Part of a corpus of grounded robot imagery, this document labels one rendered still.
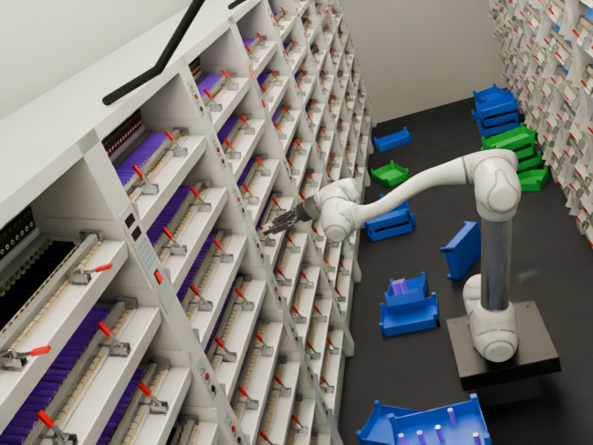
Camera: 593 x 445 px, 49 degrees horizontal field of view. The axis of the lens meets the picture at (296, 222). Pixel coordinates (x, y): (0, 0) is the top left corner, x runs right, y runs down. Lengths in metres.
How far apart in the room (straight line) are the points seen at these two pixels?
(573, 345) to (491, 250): 0.95
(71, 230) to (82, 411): 0.43
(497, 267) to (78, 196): 1.45
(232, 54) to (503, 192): 1.26
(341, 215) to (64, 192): 1.03
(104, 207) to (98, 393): 0.41
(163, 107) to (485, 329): 1.38
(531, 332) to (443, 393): 0.50
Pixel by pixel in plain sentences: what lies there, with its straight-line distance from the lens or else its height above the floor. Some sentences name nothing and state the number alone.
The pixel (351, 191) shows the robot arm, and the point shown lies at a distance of 2.38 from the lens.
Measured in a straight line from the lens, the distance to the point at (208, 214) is 2.04.
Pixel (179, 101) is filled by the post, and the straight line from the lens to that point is 2.15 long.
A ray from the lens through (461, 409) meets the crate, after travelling 2.33.
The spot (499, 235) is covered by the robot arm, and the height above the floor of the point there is 0.87.
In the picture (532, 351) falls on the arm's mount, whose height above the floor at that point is 0.27.
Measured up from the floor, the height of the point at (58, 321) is 1.51.
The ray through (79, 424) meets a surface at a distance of 1.37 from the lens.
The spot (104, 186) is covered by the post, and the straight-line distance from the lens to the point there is 1.54.
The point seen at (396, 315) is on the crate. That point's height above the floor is 0.00.
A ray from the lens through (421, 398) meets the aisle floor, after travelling 3.06.
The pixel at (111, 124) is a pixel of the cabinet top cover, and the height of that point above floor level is 1.73.
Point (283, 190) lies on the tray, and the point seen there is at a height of 0.98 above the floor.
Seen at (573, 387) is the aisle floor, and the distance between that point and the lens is 2.98.
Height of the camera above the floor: 2.01
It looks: 24 degrees down
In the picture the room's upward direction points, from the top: 21 degrees counter-clockwise
